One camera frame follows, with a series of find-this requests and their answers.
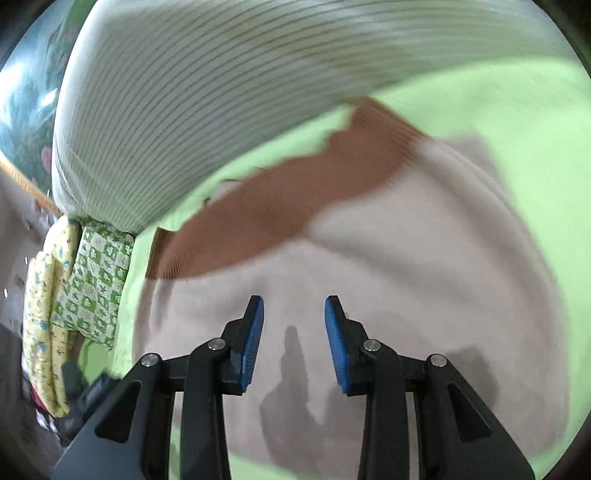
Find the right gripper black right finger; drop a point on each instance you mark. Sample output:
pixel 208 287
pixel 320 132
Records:
pixel 459 437

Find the green patterned pillow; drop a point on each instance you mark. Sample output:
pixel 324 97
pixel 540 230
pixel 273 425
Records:
pixel 88 301

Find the green bed sheet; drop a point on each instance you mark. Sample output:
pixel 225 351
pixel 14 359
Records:
pixel 534 114

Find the white striped duvet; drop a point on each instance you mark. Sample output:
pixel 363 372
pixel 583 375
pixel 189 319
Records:
pixel 157 95

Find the beige fleece garment brown trim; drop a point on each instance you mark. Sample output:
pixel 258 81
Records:
pixel 419 239

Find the yellow floral quilt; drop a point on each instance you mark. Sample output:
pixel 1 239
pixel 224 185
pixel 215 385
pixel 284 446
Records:
pixel 46 346

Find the gold framed floral painting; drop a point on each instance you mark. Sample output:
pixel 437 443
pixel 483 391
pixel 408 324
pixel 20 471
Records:
pixel 31 79

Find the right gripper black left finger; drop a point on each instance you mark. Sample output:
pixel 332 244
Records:
pixel 128 435

